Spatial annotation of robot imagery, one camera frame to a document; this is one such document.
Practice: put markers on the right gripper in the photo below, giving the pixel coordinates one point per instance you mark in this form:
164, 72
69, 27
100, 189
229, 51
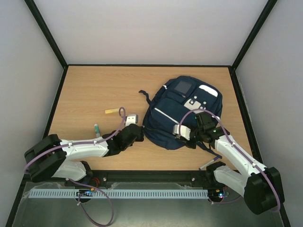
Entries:
192, 138

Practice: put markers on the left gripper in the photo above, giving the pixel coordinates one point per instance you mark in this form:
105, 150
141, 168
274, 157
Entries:
139, 137

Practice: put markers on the navy blue backpack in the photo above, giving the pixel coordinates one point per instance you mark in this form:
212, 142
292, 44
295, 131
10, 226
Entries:
178, 101

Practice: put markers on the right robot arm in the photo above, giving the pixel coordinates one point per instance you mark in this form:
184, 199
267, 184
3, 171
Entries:
260, 186

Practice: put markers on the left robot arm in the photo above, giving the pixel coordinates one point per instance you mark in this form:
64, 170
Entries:
56, 158

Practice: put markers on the purple capped white pen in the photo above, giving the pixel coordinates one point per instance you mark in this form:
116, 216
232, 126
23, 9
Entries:
207, 164

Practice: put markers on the green whiteboard marker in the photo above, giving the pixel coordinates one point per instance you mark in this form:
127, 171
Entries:
97, 131

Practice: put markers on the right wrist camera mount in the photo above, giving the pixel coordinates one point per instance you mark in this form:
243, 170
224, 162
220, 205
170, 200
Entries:
181, 131

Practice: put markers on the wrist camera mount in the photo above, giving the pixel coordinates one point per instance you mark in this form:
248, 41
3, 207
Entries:
181, 131
131, 119

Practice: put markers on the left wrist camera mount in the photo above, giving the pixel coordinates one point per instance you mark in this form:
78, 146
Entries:
131, 119

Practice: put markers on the black aluminium frame rail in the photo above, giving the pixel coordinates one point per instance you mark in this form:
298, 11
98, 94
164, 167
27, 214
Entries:
194, 178

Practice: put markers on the grey slotted cable duct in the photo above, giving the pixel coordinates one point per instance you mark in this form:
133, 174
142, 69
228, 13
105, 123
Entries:
118, 194

